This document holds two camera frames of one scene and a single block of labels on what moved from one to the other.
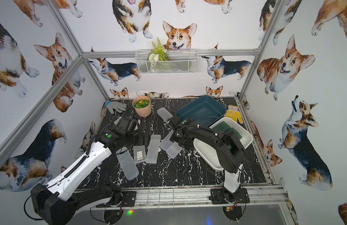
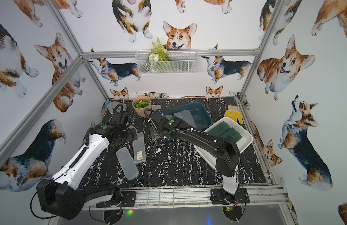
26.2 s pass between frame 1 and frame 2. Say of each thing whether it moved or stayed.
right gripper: moved
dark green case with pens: stayed
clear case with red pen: moved
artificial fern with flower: stayed
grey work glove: stayed
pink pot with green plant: stayed
